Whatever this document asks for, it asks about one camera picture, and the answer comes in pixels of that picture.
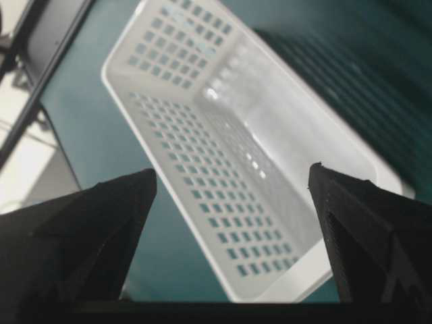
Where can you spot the white perforated plastic basket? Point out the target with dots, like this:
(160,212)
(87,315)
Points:
(232,131)

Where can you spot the black metal table frame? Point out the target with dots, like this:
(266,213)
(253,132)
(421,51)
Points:
(39,42)

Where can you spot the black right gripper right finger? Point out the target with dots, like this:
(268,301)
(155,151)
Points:
(378,242)

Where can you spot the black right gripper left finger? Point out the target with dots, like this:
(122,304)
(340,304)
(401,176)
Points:
(74,248)

